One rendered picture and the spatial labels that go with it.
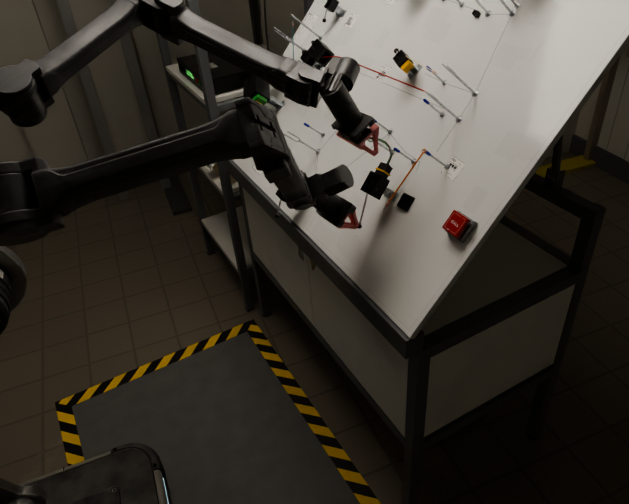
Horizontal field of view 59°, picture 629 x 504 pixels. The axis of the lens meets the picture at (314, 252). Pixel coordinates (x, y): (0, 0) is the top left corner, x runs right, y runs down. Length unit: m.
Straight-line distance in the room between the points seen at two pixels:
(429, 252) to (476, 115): 0.36
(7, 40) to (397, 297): 3.01
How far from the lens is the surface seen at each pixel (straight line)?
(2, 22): 3.84
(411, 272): 1.37
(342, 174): 1.27
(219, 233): 2.88
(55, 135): 4.02
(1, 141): 4.18
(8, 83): 1.30
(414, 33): 1.73
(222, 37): 1.36
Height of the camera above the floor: 1.83
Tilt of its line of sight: 37 degrees down
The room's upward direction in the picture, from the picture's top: 5 degrees counter-clockwise
